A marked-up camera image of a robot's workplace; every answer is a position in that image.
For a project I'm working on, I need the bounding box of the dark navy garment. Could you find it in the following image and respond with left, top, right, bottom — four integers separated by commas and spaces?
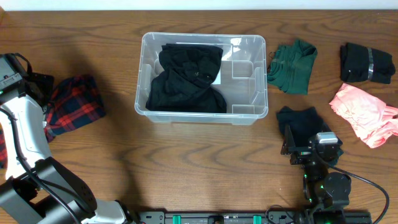
277, 106, 332, 146

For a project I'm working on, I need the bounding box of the dark green shirt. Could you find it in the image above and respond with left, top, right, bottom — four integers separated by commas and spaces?
267, 39, 318, 95

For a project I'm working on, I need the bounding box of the large black garment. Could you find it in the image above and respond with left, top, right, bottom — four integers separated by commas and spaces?
146, 44, 227, 113

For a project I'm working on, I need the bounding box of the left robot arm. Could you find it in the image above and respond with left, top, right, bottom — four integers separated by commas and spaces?
1, 53, 140, 223

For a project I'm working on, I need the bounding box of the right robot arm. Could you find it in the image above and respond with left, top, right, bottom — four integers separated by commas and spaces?
280, 124, 351, 223

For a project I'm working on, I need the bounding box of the pink crumpled garment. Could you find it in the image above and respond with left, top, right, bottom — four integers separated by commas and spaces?
329, 83, 397, 148

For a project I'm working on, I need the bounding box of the red plaid flannel shirt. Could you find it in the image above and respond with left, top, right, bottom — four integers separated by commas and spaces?
1, 75, 106, 177

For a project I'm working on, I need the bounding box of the black rolled garment with band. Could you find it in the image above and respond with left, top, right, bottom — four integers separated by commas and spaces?
340, 43, 396, 84

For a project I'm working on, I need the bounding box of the white label in bin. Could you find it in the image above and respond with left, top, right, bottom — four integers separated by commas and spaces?
212, 70, 221, 85

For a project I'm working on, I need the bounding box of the clear plastic storage bin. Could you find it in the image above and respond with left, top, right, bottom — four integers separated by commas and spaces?
134, 32, 269, 125

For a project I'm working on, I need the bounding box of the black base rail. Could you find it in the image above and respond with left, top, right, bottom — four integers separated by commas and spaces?
139, 210, 372, 224

